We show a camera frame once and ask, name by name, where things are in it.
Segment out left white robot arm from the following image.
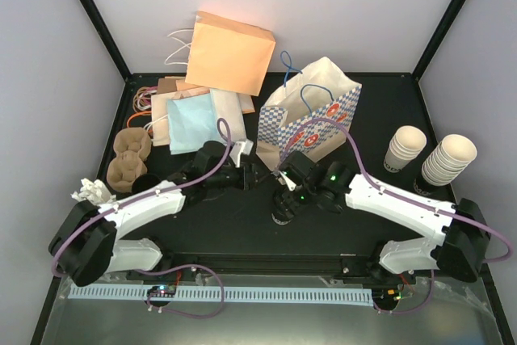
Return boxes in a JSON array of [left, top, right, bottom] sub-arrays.
[[48, 118, 259, 287]]

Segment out tall stack paper cups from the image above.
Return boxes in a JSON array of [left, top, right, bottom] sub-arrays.
[[414, 134, 477, 196]]

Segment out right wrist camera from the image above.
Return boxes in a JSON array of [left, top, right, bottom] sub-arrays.
[[275, 170, 298, 191]]

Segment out brown flat paper bag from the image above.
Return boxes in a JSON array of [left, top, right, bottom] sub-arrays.
[[157, 77, 185, 95]]

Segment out white paper bag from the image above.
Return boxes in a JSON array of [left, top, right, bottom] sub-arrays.
[[210, 89, 247, 141]]

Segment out brown pulp cup carrier stack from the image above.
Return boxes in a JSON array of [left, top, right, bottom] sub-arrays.
[[107, 128, 152, 193]]

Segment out light blue cable duct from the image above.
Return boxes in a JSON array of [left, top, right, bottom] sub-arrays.
[[68, 284, 373, 307]]

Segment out beige kraft paper bag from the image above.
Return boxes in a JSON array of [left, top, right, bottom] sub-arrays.
[[151, 87, 210, 147]]

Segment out orange paper bag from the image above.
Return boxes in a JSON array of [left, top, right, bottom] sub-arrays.
[[186, 11, 275, 96]]

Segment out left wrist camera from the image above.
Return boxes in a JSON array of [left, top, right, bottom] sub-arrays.
[[229, 139, 254, 168]]

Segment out short stack paper cups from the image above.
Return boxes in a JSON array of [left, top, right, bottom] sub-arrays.
[[383, 125, 427, 173]]

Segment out blue bag handle cord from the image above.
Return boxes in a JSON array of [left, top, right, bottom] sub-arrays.
[[301, 84, 335, 116]]

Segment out blue checkered paper bag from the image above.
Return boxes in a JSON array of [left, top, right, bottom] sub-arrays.
[[256, 51, 362, 170]]

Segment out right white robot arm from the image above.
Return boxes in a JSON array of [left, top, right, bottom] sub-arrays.
[[266, 119, 514, 283]]

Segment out orange bag handle cord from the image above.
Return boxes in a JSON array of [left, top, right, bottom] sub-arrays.
[[127, 111, 153, 126]]

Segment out single white paper cup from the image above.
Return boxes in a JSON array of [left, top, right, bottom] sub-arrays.
[[271, 208, 295, 225]]

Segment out light blue paper bag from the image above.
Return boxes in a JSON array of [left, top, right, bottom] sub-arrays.
[[166, 94, 221, 155]]

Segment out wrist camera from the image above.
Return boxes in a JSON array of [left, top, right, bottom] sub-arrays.
[[229, 139, 254, 168], [275, 170, 298, 191]]

